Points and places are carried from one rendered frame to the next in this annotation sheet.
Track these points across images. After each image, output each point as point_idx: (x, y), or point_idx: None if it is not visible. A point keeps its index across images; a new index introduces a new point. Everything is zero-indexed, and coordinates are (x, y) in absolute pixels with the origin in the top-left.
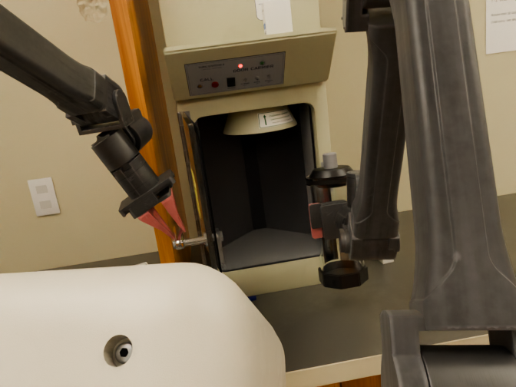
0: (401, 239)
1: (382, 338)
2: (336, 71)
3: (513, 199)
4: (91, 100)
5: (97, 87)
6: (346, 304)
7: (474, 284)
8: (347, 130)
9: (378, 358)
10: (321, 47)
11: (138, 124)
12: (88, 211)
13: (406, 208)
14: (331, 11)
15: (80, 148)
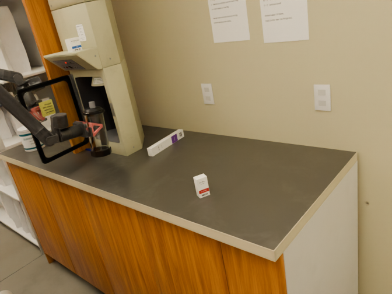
0: (181, 148)
1: None
2: (185, 47)
3: (273, 146)
4: (2, 79)
5: (4, 75)
6: (107, 164)
7: None
8: (193, 81)
9: (76, 182)
10: (79, 59)
11: (34, 82)
12: None
13: (228, 133)
14: (178, 14)
15: None
